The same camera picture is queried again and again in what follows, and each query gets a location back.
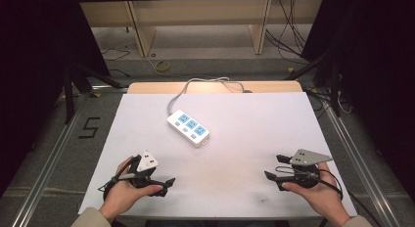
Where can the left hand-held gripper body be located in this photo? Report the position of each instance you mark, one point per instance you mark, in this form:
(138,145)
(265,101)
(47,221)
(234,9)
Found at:
(147,161)

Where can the aluminium floor rail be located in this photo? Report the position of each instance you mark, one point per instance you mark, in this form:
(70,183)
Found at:
(49,165)
(362,168)

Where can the black metal stand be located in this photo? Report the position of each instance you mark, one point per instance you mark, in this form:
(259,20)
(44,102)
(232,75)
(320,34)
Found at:
(334,90)
(68,93)

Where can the yellow tape roll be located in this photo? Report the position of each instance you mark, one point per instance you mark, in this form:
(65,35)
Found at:
(162,66)

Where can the person's right hand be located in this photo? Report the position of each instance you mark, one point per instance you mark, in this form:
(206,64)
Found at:
(323,197)

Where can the person's left hand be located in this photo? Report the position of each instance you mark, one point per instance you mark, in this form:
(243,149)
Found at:
(122,194)

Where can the dark curtain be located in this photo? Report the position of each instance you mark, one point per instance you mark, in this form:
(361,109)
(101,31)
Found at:
(36,64)
(378,73)

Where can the wooden shelf unit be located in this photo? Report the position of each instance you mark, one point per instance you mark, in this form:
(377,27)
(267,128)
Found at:
(145,34)

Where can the white table mat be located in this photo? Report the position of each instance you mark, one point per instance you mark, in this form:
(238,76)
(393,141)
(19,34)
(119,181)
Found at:
(248,148)

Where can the white power strip blue sockets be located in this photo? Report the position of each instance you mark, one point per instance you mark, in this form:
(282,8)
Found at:
(189,126)

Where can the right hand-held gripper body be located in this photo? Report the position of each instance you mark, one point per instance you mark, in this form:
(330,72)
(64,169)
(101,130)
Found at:
(308,158)

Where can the light wooden table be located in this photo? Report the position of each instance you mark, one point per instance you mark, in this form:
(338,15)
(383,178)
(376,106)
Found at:
(270,86)

